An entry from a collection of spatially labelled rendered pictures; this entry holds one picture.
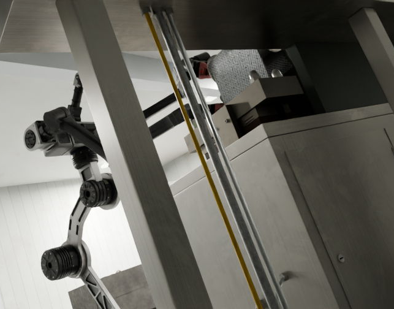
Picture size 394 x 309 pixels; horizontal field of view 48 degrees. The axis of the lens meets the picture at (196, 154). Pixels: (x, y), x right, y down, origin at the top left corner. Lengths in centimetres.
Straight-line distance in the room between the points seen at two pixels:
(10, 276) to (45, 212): 139
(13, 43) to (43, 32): 6
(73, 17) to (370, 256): 92
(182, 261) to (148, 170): 14
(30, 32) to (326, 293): 86
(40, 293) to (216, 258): 722
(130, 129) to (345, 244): 70
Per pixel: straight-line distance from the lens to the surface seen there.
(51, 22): 90
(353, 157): 136
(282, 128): 118
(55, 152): 236
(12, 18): 87
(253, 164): 118
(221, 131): 132
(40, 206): 896
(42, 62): 428
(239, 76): 155
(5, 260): 834
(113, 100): 71
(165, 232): 66
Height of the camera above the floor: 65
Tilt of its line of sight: 12 degrees up
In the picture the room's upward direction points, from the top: 21 degrees counter-clockwise
